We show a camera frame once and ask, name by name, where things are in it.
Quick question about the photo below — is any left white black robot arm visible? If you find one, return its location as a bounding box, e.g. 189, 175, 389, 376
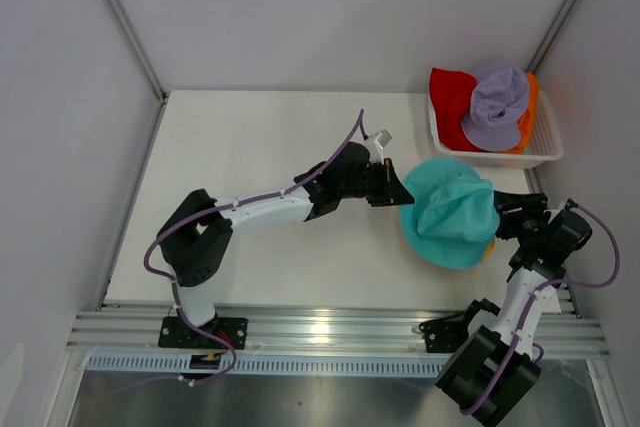
152, 142, 414, 348

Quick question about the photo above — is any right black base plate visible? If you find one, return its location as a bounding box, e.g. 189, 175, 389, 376
418, 316, 470, 354

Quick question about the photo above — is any right aluminium corner post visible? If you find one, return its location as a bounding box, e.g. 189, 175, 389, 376
527, 0, 581, 75

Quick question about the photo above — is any teal bucket hat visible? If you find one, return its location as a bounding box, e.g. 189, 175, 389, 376
399, 157, 500, 270

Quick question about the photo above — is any left aluminium corner post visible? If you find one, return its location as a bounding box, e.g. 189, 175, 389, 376
102, 0, 167, 105

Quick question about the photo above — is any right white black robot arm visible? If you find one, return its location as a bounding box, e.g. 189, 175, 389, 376
436, 192, 592, 426

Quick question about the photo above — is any aluminium mounting rail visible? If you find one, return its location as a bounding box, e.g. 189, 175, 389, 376
65, 304, 611, 360

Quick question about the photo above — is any yellow bucket hat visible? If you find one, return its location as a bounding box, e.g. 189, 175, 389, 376
480, 237, 496, 263

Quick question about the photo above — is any orange bucket hat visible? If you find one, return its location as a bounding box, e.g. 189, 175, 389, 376
503, 72, 540, 155

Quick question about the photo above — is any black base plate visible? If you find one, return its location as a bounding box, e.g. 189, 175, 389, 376
418, 316, 470, 354
158, 316, 249, 350

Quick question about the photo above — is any lavender bucket hat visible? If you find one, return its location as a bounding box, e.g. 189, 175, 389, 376
461, 61, 529, 152

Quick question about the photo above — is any aluminium corner post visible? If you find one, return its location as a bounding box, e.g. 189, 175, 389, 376
102, 0, 167, 105
527, 0, 581, 75

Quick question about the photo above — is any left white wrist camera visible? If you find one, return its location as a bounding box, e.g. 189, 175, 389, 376
364, 130, 392, 164

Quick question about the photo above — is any white plastic basket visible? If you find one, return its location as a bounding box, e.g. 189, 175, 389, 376
426, 89, 565, 171

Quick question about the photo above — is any red bucket hat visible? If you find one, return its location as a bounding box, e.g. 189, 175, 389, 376
429, 68, 481, 152

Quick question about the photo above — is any white slotted cable duct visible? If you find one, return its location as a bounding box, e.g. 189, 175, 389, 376
86, 352, 447, 379

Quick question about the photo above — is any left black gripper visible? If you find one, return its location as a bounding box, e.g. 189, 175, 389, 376
339, 159, 414, 208

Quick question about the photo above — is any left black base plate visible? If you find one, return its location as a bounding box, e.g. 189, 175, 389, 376
158, 316, 249, 350

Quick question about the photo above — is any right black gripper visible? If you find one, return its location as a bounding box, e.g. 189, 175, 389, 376
481, 189, 547, 247

